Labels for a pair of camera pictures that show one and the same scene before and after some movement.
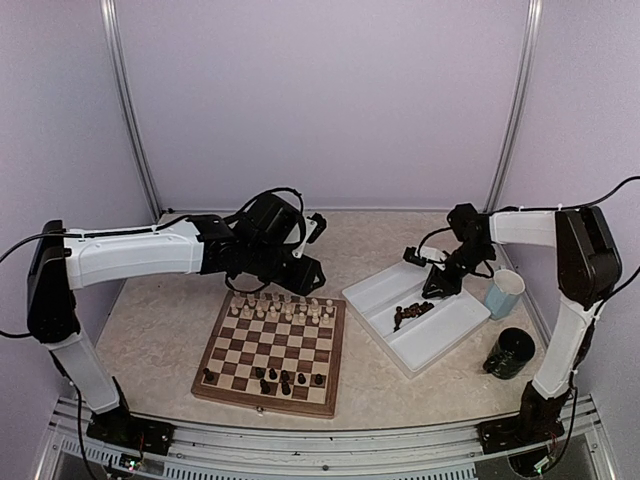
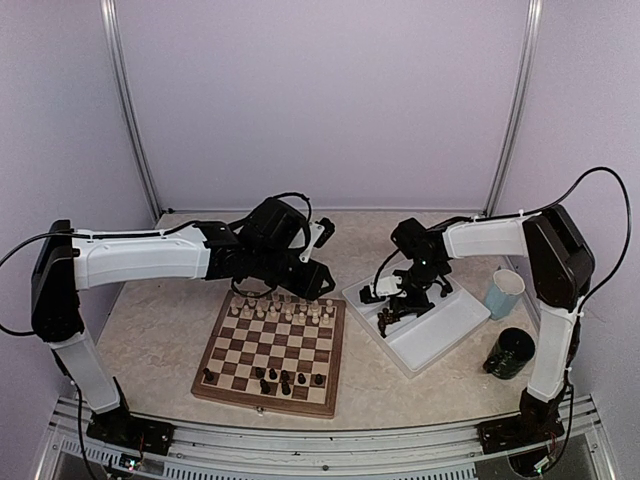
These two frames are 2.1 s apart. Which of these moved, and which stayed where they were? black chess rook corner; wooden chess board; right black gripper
Moved: right black gripper
Stayed: black chess rook corner; wooden chess board
